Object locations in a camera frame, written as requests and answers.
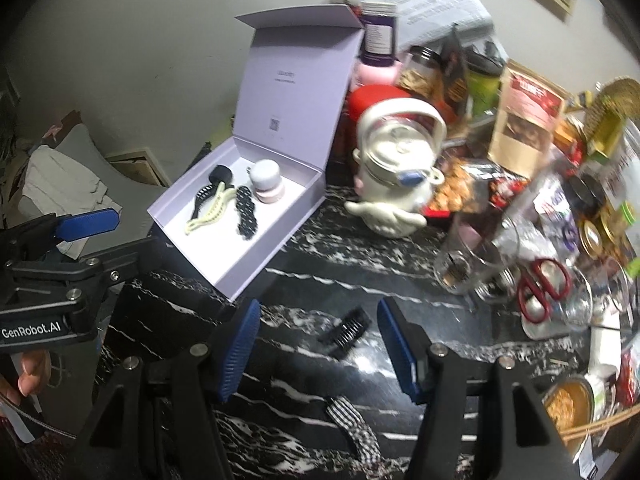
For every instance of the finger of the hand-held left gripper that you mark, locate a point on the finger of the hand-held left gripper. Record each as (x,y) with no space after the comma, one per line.
(87,227)
(125,257)

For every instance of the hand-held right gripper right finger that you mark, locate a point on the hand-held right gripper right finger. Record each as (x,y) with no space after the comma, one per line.
(400,350)

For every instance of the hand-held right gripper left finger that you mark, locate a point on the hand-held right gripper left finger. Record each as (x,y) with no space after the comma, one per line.
(240,350)

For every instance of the small black hair clip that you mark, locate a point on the small black hair clip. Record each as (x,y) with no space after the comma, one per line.
(345,332)

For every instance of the cream hair claw clip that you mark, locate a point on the cream hair claw clip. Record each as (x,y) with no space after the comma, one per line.
(207,216)

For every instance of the black curved hair clip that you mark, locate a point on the black curved hair clip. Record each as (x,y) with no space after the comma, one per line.
(202,199)

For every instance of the black polka dot claw clip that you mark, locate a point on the black polka dot claw clip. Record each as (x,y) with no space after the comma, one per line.
(246,215)

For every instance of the pink round case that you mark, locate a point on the pink round case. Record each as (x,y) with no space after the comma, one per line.
(274,196)

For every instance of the blue-grey round case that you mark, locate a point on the blue-grey round case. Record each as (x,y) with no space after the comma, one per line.
(265,174)

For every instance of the lavender hinged gift box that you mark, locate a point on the lavender hinged gift box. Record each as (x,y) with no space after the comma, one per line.
(280,110)

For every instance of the person's left hand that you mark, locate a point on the person's left hand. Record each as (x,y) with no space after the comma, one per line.
(32,372)

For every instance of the white cloth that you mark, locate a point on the white cloth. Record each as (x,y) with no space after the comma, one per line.
(65,180)

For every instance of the black white checkered ribbon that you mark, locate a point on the black white checkered ribbon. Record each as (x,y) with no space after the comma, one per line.
(356,430)

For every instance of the dark zippered clothing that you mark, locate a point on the dark zippered clothing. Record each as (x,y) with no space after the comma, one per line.
(30,425)

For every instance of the clear drinking glass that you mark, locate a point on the clear drinking glass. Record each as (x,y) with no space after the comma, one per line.
(462,260)

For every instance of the orange snack packet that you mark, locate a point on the orange snack packet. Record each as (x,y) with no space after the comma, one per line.
(457,190)

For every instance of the bowl of food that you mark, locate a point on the bowl of food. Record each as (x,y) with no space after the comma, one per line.
(570,405)

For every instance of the red black snack packet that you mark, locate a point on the red black snack packet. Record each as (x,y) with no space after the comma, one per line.
(507,191)

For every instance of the clear printed plastic bag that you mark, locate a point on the clear printed plastic bag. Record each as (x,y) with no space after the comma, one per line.
(555,210)

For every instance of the wooden chopstick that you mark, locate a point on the wooden chopstick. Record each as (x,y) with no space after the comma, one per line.
(610,416)
(612,424)

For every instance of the kraft paper snack pouch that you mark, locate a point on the kraft paper snack pouch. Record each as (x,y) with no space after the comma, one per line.
(525,125)

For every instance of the green cup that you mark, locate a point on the green cup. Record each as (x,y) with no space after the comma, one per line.
(482,91)

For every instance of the glass jar with snacks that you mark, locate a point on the glass jar with snacks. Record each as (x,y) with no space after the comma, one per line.
(421,77)

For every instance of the pink container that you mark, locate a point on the pink container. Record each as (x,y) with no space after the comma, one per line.
(375,74)

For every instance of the purple bottle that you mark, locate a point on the purple bottle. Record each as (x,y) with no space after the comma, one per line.
(378,35)

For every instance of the printed paper sheets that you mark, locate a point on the printed paper sheets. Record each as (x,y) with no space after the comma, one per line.
(440,0)

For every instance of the cream picture frame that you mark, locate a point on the cream picture frame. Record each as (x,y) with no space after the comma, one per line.
(137,170)

